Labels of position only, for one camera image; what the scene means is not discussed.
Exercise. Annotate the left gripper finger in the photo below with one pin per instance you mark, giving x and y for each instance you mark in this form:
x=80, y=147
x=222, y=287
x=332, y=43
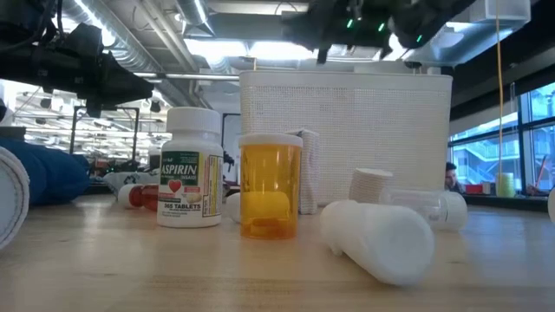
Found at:
x=130, y=96
x=123, y=77

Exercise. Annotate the white mesh plastic basket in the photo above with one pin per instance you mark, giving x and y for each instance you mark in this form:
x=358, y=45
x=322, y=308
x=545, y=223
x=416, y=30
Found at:
x=368, y=108

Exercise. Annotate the white aspirin bottle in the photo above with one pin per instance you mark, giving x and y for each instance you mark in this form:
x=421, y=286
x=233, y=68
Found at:
x=188, y=173

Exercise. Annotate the red bottle white cap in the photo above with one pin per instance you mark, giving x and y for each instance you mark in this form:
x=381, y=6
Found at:
x=145, y=197

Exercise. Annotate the tall tan bandage roll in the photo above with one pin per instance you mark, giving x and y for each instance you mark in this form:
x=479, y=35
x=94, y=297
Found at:
x=310, y=173

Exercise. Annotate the orange vial white cap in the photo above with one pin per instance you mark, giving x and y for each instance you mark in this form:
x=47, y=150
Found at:
x=269, y=190

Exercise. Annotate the white gauze roll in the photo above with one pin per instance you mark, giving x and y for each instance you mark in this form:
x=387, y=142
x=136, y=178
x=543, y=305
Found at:
x=233, y=208
x=381, y=242

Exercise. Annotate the white round object edge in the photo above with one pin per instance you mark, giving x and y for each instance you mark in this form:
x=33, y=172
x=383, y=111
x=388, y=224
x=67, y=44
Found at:
x=11, y=199

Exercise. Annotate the clear vial white cap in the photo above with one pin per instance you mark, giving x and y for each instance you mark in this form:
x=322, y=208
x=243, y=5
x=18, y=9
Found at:
x=451, y=210

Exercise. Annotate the white ceiling pipe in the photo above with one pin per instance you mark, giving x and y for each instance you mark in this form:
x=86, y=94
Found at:
x=195, y=76

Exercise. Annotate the blue fabric wrap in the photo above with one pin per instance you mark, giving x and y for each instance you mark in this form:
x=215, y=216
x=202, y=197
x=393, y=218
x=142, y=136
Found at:
x=47, y=173

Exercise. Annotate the person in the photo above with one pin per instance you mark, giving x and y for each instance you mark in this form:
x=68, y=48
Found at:
x=453, y=177

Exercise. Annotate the red box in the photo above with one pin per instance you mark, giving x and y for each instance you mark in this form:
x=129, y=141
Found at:
x=474, y=189

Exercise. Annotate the green spool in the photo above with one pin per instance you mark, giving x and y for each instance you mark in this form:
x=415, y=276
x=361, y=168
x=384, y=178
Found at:
x=506, y=185

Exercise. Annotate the black background frame stand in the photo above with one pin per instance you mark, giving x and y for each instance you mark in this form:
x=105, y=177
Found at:
x=136, y=130

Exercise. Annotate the silver ventilation duct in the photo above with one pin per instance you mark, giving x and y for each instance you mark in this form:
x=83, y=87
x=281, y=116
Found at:
x=130, y=43

